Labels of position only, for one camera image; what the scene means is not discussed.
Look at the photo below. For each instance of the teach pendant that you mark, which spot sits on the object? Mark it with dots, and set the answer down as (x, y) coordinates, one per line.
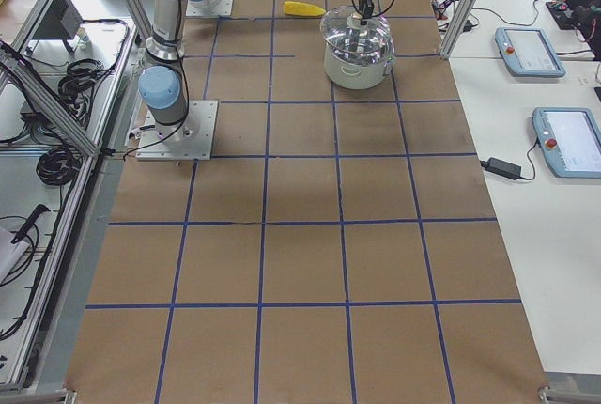
(570, 141)
(527, 52)

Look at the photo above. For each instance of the pale green cooking pot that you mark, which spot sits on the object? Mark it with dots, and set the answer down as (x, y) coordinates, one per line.
(359, 71)

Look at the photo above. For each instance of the yellow corn cob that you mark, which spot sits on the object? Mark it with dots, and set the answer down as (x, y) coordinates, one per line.
(303, 9)

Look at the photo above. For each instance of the black power adapter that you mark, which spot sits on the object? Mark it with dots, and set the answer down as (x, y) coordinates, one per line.
(502, 168)

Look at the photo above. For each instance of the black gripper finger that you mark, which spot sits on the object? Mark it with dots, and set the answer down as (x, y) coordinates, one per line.
(367, 9)
(356, 9)

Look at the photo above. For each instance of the aluminium frame rail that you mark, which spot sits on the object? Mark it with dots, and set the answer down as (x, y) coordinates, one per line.
(34, 89)

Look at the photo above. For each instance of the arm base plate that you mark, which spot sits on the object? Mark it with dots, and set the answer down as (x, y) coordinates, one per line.
(192, 141)
(210, 9)

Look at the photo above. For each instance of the far teach pendant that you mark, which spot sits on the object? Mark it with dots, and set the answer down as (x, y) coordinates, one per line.
(527, 52)

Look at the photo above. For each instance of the glass pot lid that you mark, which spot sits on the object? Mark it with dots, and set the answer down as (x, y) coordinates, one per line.
(356, 41)

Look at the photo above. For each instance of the near teach pendant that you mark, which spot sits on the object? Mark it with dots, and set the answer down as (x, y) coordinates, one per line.
(570, 141)

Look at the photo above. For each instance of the circuit board with wires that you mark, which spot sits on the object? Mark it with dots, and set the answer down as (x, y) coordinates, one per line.
(443, 11)

